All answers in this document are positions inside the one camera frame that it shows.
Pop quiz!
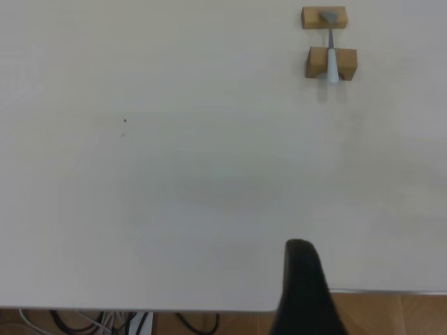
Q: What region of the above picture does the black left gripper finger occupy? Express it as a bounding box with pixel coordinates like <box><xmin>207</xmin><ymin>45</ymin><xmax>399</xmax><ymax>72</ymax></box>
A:
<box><xmin>270</xmin><ymin>239</ymin><xmax>350</xmax><ymax>335</ymax></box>

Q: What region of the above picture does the grey spoon with white handle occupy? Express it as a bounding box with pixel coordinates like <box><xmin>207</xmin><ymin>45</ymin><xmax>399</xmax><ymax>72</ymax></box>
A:
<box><xmin>320</xmin><ymin>10</ymin><xmax>340</xmax><ymax>84</ymax></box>

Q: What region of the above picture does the white power strip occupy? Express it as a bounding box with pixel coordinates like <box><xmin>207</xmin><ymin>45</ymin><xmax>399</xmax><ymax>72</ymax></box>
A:
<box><xmin>126</xmin><ymin>311</ymin><xmax>154</xmax><ymax>335</ymax></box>

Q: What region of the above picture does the arched wooden block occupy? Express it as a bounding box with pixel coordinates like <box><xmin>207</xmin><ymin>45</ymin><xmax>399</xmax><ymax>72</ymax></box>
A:
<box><xmin>306</xmin><ymin>46</ymin><xmax>358</xmax><ymax>81</ymax></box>

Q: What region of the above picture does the flat wooden block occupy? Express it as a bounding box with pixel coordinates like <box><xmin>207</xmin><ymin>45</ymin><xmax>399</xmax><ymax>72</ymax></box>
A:
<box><xmin>302</xmin><ymin>6</ymin><xmax>349</xmax><ymax>30</ymax></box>

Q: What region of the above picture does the black cable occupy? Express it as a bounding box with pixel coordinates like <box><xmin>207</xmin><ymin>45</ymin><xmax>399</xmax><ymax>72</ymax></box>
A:
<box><xmin>50</xmin><ymin>309</ymin><xmax>105</xmax><ymax>335</ymax></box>
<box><xmin>174</xmin><ymin>312</ymin><xmax>221</xmax><ymax>335</ymax></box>

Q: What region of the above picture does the white cable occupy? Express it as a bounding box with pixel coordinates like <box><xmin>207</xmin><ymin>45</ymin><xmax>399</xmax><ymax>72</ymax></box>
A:
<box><xmin>17</xmin><ymin>308</ymin><xmax>119</xmax><ymax>335</ymax></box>

